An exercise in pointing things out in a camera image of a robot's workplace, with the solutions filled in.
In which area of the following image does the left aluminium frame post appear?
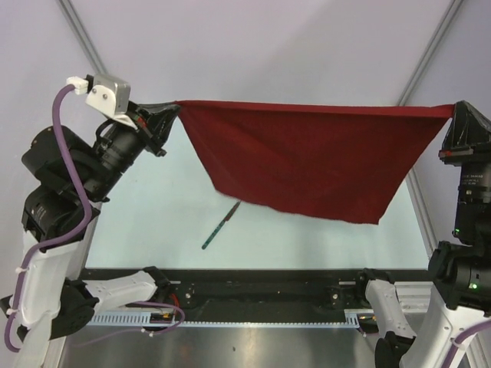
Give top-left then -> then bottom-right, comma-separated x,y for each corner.
56,0 -> 107,74

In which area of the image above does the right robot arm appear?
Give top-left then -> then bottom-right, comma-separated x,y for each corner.
354,101 -> 490,367

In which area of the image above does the white slotted cable duct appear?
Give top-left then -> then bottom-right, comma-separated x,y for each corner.
87,308 -> 369,329

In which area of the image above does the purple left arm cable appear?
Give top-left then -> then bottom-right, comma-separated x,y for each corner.
5,84 -> 186,353

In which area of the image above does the aluminium frame post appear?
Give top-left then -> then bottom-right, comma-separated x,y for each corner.
56,0 -> 107,74
396,0 -> 464,106

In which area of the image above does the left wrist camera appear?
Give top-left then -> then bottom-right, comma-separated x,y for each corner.
66,74 -> 134,127

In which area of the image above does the green handled table knife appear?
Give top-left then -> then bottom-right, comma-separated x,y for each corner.
201,201 -> 242,250

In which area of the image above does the right aluminium frame post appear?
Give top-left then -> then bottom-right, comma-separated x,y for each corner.
396,0 -> 464,106

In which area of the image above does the red cloth napkin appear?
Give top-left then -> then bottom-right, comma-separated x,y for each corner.
179,100 -> 454,225

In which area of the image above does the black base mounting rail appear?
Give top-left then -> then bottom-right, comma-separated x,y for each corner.
78,268 -> 434,323

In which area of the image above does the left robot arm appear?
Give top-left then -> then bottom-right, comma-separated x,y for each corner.
1,103 -> 185,367

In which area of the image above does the right aluminium table rail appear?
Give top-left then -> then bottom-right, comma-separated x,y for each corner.
404,168 -> 442,307

